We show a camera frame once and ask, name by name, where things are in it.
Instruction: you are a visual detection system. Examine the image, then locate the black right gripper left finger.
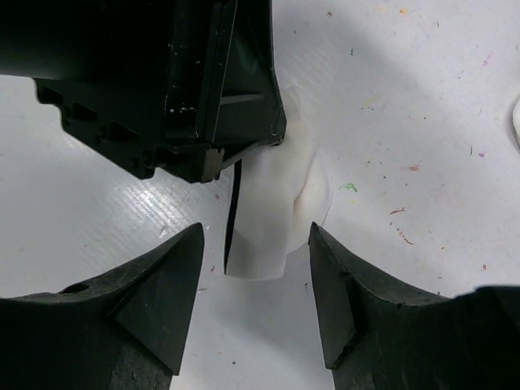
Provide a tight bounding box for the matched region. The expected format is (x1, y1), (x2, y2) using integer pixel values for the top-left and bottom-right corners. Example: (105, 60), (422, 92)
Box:
(1, 223), (203, 389)

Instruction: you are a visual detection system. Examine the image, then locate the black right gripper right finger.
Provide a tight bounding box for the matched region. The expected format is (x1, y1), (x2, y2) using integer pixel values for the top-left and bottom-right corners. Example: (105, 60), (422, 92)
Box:
(309, 224), (519, 389)

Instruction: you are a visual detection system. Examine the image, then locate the black pinstriped sock white toe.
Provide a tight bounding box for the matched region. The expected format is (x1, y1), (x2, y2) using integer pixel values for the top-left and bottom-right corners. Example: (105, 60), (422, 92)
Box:
(512, 98), (520, 148)

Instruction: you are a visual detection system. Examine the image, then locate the white sock with black stripes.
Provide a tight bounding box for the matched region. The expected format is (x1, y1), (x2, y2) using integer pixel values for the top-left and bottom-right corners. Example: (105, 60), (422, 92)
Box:
(224, 87), (333, 280)

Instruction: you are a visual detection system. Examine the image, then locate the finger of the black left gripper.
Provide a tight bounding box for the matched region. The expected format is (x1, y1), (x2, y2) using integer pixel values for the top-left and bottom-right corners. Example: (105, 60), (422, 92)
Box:
(162, 1), (286, 183)

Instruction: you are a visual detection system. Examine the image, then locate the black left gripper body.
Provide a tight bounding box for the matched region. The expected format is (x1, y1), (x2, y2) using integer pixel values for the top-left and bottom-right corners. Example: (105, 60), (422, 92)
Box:
(1, 1), (183, 179)

